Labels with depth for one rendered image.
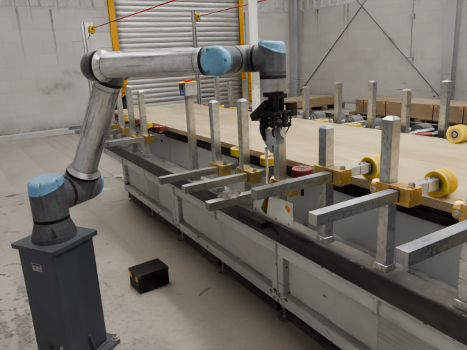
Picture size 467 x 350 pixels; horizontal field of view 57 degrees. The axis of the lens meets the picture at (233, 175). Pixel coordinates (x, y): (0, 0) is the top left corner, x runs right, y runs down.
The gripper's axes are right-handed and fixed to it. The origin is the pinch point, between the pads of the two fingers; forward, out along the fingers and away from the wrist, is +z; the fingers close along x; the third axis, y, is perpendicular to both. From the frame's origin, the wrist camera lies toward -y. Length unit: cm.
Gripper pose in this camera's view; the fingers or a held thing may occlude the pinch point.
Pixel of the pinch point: (271, 148)
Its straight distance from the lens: 152.8
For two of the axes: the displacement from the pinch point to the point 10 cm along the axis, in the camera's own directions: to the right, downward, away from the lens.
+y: 5.2, 2.0, -8.3
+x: 8.5, -1.8, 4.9
